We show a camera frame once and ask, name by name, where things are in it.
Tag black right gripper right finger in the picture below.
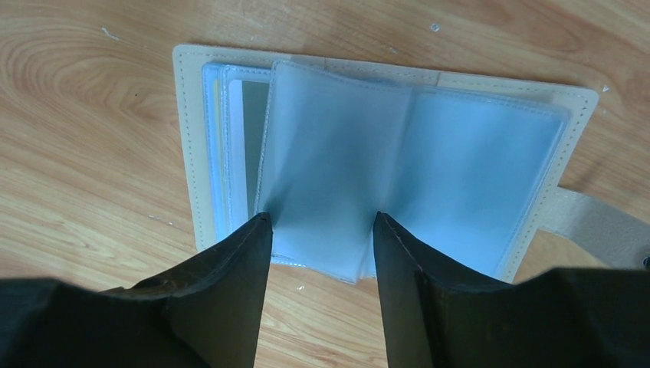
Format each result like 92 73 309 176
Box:
373 212 649 367

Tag grey translucent card holder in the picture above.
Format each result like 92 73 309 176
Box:
172 44 649 283

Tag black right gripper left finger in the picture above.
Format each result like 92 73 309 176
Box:
1 213 273 367

